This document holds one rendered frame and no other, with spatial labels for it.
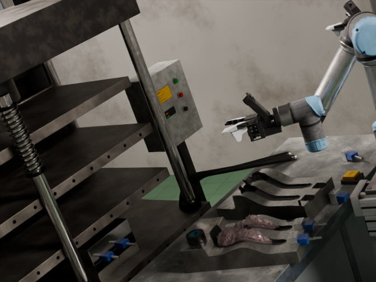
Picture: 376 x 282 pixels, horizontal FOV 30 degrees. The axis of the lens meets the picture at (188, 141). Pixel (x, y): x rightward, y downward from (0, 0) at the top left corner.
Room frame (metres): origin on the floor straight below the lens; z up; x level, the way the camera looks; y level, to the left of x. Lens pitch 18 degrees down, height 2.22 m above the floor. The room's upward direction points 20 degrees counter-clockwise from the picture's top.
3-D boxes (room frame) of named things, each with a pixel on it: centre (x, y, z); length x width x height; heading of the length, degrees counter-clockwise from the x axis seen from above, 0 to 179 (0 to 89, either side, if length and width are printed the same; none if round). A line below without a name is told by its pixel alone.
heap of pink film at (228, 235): (2.66, -0.10, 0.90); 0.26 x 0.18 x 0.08; 62
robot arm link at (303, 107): (2.29, -0.42, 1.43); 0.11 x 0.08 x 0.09; 79
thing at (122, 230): (3.15, 0.67, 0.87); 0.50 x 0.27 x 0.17; 45
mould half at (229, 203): (2.96, -0.28, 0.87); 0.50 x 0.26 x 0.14; 45
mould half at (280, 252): (2.65, -0.09, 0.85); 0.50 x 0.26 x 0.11; 62
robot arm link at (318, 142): (2.30, -0.42, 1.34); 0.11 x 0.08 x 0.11; 169
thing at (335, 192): (2.77, -0.56, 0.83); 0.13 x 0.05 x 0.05; 38
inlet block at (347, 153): (3.15, -0.74, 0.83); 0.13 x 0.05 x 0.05; 20
